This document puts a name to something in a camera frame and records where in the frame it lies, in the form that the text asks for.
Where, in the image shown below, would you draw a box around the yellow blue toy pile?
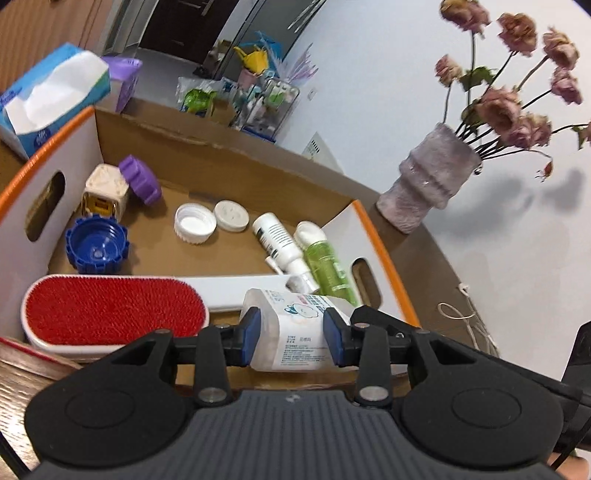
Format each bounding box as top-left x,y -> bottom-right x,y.
232,31 -> 286,78

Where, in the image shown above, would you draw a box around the purple plastic bin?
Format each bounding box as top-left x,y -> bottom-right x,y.
98,56 -> 142,113

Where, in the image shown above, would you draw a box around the green spray bottle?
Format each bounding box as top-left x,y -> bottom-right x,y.
294,221 -> 359,307

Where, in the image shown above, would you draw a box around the white round lid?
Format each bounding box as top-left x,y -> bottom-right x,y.
213,200 -> 249,233

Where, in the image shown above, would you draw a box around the blue gear cap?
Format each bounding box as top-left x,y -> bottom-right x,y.
65,214 -> 130,275

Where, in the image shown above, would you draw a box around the pink ceramic vase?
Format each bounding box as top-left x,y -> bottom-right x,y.
377,123 -> 481,234

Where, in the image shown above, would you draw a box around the dried pink roses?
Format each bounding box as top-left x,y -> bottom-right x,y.
435,1 -> 590,181

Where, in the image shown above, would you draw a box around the white bottle cap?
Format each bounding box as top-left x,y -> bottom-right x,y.
173,203 -> 217,245

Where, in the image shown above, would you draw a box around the orange cardboard box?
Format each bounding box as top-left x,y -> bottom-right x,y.
0,96 -> 422,393

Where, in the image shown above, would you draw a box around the red lint brush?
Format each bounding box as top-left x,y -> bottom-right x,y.
20,274 -> 288,360

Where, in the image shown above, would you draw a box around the white earphone cable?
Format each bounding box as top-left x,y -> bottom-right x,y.
435,283 -> 501,357

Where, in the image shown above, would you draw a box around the small white spray bottle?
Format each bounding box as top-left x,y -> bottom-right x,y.
252,212 -> 320,294

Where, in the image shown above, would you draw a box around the wire rack with bottles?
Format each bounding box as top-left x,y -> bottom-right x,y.
230,78 -> 300,143

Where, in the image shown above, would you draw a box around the purple gear cap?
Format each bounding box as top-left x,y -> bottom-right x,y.
118,155 -> 162,206

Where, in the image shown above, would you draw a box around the blue tissue pack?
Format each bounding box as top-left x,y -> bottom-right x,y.
1,43 -> 110,160

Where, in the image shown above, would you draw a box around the white rectangular bottle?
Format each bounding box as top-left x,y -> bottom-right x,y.
242,289 -> 355,372

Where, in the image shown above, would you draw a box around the dark entrance door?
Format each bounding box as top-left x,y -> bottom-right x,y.
139,0 -> 238,64

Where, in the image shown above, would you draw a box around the beige cube adapter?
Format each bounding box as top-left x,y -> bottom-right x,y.
81,163 -> 130,222

